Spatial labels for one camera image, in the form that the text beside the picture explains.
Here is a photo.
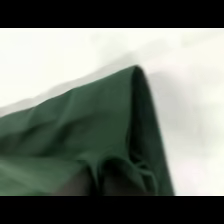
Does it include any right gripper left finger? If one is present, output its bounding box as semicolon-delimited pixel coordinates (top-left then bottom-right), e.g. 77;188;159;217
54;173;92;197

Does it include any dark green T-shirt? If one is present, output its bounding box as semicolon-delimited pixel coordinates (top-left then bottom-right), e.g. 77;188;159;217
0;64;176;197

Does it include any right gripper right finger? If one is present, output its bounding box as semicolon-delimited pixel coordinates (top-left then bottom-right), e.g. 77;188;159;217
102;162;148;197

